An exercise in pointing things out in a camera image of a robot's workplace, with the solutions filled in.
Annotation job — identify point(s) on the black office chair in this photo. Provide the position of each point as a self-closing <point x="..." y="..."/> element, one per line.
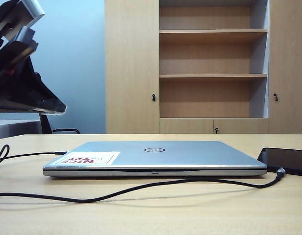
<point x="45" y="124"/>

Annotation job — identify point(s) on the grey background table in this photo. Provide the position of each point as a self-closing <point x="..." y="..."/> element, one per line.
<point x="16" y="128"/>

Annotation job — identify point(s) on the black smartphone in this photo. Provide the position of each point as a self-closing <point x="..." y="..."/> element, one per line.
<point x="285" y="159"/>

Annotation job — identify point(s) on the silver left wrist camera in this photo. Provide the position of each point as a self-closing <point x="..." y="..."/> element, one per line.
<point x="31" y="9"/>

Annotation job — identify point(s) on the silver Dell laptop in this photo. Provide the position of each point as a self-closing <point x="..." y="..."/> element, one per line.
<point x="180" y="156"/>

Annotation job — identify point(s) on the white sticker with red letters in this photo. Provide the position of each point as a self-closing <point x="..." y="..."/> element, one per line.
<point x="102" y="157"/>

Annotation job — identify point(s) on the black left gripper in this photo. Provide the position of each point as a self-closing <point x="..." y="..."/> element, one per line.
<point x="8" y="56"/>

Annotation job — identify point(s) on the wooden cabinet with open shelves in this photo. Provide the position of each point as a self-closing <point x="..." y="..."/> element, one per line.
<point x="131" y="73"/>

